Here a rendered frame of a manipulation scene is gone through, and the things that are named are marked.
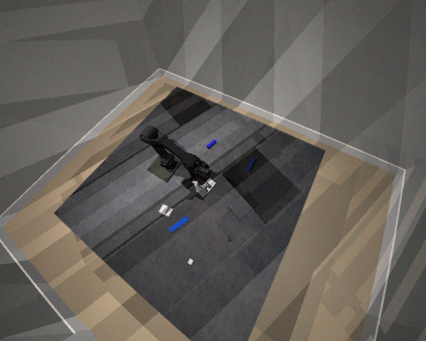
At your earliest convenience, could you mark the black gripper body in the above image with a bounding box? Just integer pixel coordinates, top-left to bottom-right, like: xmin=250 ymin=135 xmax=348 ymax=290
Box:
xmin=181 ymin=161 xmax=209 ymax=189

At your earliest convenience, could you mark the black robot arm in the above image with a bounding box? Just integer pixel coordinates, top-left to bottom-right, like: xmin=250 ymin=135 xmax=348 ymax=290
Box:
xmin=139 ymin=126 xmax=211 ymax=185

